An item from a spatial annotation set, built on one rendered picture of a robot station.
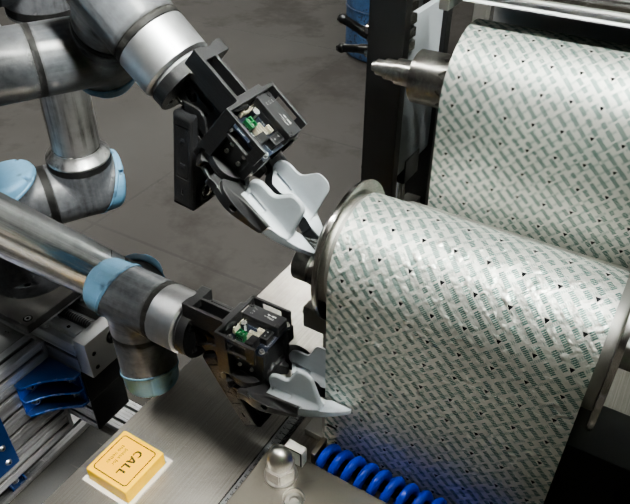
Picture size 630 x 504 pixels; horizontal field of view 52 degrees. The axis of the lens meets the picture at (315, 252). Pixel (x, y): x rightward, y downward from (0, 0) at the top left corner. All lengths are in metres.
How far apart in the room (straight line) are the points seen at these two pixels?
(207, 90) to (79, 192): 0.70
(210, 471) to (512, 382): 0.47
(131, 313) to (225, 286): 1.78
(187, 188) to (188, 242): 2.14
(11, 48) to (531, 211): 0.56
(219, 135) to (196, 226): 2.31
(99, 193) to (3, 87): 0.59
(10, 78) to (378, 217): 0.38
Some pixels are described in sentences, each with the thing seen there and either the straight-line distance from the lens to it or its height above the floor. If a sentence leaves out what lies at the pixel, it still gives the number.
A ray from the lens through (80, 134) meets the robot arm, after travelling 1.23.
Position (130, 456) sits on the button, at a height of 0.92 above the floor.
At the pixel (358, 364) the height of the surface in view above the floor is 1.17.
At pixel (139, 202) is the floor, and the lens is 3.13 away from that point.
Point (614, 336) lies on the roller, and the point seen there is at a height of 1.29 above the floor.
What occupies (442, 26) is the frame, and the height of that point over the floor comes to 1.34.
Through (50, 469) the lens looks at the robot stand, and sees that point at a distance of 1.86.
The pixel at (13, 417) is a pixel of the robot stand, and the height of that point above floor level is 0.61.
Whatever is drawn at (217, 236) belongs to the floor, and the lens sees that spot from 2.83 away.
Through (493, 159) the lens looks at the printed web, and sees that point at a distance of 0.75.
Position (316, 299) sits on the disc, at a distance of 0.61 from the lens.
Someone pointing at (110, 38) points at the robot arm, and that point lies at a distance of 0.65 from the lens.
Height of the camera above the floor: 1.64
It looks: 37 degrees down
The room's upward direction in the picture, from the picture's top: straight up
